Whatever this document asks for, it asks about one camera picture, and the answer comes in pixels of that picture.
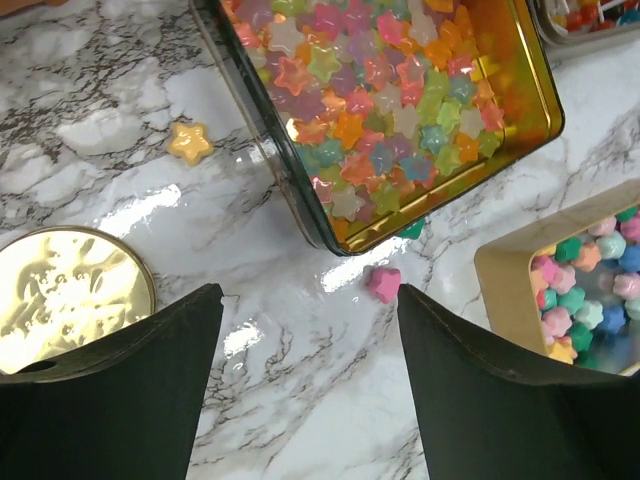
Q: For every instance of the tin of mini lollipops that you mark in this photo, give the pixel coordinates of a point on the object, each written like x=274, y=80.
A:
x=581, y=22

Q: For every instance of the tin of translucent star candies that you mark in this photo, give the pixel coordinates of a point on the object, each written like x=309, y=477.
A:
x=373, y=114

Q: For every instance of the tin of pastel star candies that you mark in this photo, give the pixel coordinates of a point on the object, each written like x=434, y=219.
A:
x=567, y=286

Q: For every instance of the green star candy on table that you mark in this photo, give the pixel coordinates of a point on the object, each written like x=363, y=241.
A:
x=412, y=232

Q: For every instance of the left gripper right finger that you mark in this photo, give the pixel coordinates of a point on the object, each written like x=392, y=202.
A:
x=489, y=409

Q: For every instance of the pink star candy on table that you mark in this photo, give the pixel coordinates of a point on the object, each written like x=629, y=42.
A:
x=384, y=283

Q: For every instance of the yellow star candy on table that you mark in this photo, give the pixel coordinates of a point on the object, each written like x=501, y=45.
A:
x=189, y=142

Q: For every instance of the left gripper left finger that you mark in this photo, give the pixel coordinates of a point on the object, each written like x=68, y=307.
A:
x=126, y=406

